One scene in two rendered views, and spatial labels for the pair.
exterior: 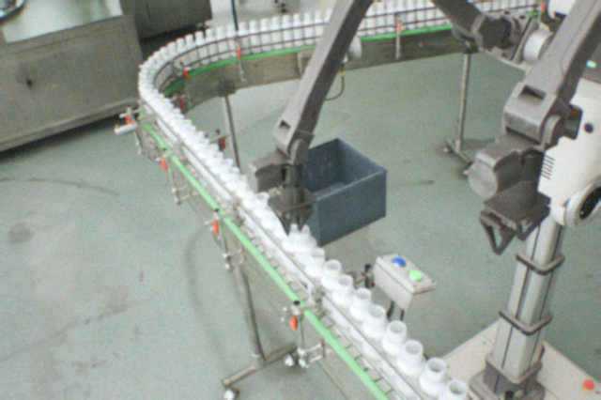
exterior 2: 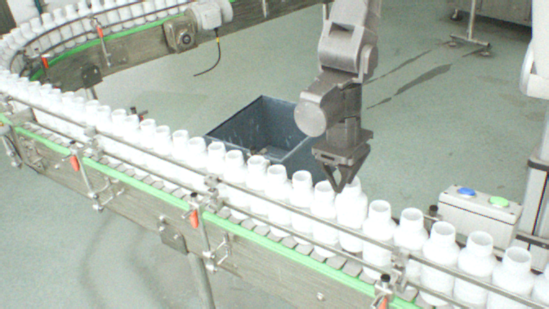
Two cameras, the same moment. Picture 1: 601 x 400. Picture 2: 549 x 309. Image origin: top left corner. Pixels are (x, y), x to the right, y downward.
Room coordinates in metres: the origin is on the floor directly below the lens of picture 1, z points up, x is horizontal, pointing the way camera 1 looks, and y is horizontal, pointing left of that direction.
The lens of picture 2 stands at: (0.40, 0.39, 1.76)
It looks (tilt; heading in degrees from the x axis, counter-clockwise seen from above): 34 degrees down; 340
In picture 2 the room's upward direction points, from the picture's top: 7 degrees counter-clockwise
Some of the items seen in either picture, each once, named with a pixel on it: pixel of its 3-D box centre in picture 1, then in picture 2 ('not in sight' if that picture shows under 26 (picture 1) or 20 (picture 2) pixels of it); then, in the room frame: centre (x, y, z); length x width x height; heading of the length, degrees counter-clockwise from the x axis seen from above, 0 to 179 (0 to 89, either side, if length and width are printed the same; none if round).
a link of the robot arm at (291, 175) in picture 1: (288, 170); (341, 97); (1.02, 0.03, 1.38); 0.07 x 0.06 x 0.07; 118
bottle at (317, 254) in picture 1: (318, 277); (378, 239); (0.98, -0.01, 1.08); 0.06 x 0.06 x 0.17
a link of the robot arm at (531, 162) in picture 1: (522, 161); not in sight; (0.69, -0.34, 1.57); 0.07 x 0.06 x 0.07; 119
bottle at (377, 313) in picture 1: (376, 337); (510, 291); (0.77, -0.13, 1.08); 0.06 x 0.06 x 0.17
